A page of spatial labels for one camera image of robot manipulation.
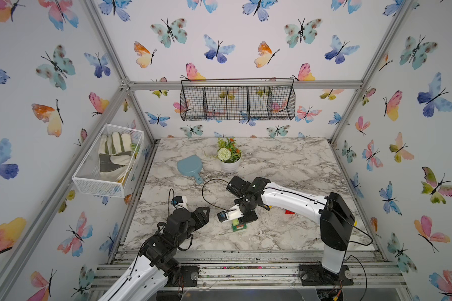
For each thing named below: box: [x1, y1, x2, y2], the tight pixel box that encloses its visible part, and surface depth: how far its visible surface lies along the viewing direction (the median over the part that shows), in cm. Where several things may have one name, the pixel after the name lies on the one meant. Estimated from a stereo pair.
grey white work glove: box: [97, 131, 134, 182], surface depth 76 cm
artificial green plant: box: [214, 131, 242, 164], surface depth 98 cm
